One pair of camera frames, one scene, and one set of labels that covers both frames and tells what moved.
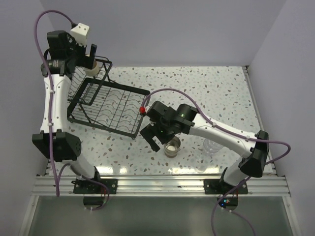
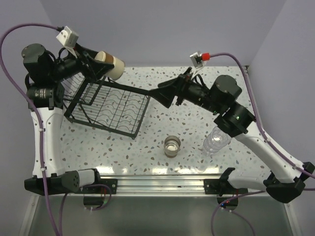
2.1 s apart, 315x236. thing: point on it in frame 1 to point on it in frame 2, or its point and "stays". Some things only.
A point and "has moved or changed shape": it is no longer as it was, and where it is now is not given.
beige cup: (171, 147) stays
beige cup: (94, 71) has moved or changed shape
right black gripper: (150, 131) to (177, 87)
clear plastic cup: (211, 146) stays
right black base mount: (218, 186) stays
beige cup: (172, 146) stays
